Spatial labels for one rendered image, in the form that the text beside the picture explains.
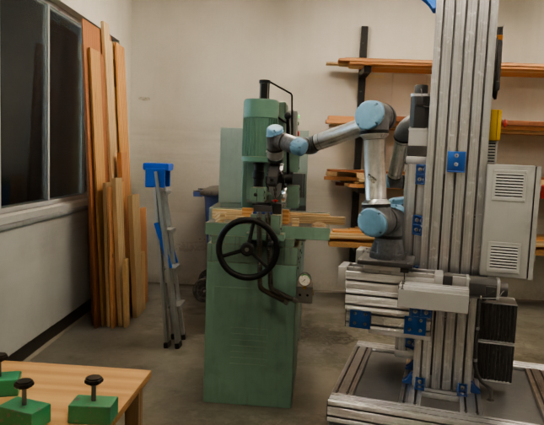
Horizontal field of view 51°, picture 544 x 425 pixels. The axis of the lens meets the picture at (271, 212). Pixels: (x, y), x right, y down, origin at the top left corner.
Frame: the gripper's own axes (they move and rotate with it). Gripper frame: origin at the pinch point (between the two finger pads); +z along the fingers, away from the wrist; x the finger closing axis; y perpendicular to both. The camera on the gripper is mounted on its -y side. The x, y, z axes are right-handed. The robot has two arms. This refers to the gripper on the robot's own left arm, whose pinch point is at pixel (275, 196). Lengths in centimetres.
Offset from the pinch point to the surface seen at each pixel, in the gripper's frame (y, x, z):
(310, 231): -7.1, -17.5, 14.4
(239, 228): -7.3, 16.5, 14.7
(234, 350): -38, 17, 67
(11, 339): -25, 143, 85
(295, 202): 25.6, -8.2, 20.7
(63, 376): -116, 55, -8
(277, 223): -13.3, -2.4, 6.2
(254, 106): 29.0, 12.6, -32.2
